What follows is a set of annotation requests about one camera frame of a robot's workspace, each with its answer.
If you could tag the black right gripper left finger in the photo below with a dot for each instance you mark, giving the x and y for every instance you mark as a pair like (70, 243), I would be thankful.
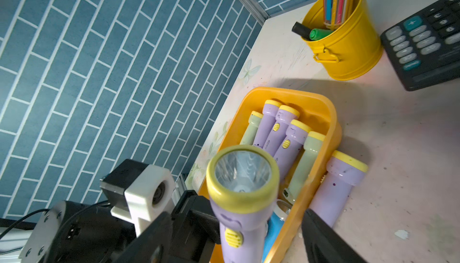
(152, 245)

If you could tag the yellow plastic tray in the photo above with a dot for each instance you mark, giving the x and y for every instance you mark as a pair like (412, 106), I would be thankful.
(318, 112)

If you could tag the black calculator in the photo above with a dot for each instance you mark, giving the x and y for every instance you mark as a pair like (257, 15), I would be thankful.
(424, 49)

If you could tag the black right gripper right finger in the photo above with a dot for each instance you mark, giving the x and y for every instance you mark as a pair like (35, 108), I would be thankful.
(323, 244)

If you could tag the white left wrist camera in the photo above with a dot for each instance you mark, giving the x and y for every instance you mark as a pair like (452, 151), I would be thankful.
(139, 192)

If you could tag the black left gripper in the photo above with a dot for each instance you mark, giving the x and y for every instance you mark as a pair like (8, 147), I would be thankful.
(80, 233)

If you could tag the lilac flashlight yellow head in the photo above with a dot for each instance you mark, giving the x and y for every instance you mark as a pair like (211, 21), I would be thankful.
(267, 122)

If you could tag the yellow pencil cup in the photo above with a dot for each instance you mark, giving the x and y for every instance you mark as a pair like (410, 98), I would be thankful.
(352, 49)

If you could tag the pale green flashlight yellow head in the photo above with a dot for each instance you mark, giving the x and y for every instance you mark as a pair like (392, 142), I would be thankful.
(312, 146)

